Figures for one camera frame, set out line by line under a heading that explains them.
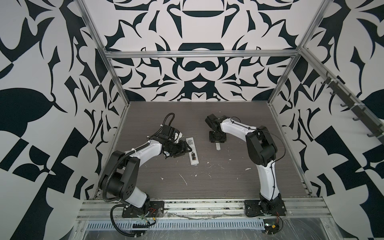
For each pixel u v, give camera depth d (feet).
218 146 3.16
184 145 2.61
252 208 2.44
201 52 2.93
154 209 2.39
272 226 2.31
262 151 1.82
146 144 1.90
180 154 2.61
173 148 2.50
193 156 2.94
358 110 1.93
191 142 3.16
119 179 1.45
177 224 2.34
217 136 2.81
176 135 2.60
